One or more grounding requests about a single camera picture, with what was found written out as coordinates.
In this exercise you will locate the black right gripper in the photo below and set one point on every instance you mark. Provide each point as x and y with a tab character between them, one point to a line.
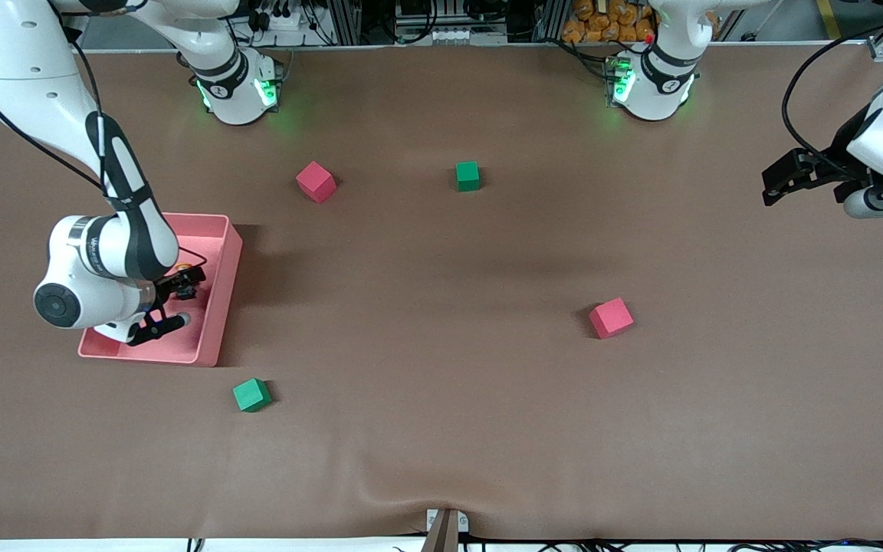
173	284

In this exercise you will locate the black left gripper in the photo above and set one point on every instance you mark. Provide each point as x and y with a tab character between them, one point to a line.
842	151

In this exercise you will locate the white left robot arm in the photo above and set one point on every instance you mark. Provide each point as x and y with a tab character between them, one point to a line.
664	84

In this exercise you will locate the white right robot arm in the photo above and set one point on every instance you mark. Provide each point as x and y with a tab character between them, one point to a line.
20	61

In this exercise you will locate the pink plastic tray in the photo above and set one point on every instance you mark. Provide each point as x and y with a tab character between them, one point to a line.
211	307

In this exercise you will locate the green foam cube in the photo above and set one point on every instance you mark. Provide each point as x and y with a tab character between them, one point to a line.
251	395
467	176

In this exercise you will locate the red foam cube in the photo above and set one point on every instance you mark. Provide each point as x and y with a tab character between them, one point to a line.
610	318
315	182

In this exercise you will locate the orange packaged items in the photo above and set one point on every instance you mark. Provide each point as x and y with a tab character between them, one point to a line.
602	27

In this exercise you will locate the white power strip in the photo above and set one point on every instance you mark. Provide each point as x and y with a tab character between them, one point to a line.
284	21

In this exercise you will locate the brown table mat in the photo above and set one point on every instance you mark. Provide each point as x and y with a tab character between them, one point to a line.
441	429

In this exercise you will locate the aluminium frame post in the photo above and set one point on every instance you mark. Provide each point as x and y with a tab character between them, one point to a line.
550	19
346	23

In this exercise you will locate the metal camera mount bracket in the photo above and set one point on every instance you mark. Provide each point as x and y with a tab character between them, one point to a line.
445	533

